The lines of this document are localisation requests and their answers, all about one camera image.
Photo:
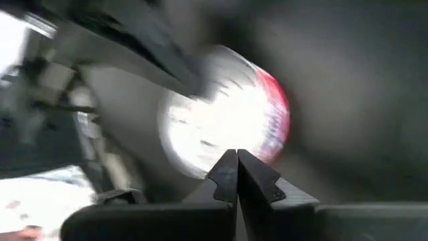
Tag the red label seafood can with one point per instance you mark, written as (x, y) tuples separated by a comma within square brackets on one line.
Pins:
[(234, 117)]

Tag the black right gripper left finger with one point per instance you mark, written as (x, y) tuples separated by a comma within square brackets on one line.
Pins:
[(167, 222)]

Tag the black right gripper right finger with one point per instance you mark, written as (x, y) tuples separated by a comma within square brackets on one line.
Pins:
[(301, 222)]

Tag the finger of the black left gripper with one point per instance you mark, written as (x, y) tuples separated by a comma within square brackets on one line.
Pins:
[(133, 50)]

